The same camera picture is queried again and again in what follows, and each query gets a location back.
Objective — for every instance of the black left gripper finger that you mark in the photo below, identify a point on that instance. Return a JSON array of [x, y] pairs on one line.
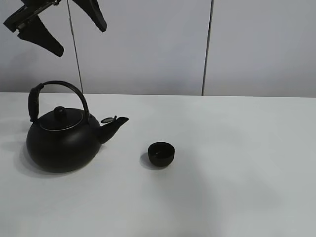
[[35, 31], [92, 9]]

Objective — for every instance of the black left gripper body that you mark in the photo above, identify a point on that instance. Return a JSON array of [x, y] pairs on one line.
[[25, 14]]

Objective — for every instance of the black round teapot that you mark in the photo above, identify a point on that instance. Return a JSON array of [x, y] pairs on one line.
[[66, 139]]

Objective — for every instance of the small black teacup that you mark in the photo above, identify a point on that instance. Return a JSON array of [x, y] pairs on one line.
[[161, 154]]

